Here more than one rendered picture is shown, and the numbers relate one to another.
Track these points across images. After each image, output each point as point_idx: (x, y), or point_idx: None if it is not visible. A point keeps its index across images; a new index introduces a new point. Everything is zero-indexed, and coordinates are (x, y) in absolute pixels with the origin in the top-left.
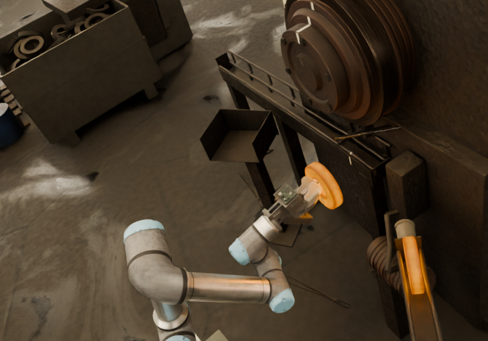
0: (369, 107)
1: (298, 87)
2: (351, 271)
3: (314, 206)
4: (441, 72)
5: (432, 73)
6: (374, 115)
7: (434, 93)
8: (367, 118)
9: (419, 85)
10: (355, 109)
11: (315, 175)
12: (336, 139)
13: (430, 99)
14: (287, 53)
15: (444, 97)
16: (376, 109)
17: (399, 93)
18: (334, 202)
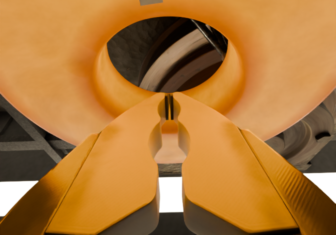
0: (158, 91)
1: (318, 117)
2: None
3: (1, 220)
4: (120, 72)
5: (131, 66)
6: (156, 72)
7: (124, 42)
8: (177, 56)
9: (149, 43)
10: (187, 84)
11: (175, 151)
12: (222, 59)
13: (129, 30)
14: (295, 155)
15: (109, 44)
16: (149, 85)
17: (140, 78)
18: (0, 92)
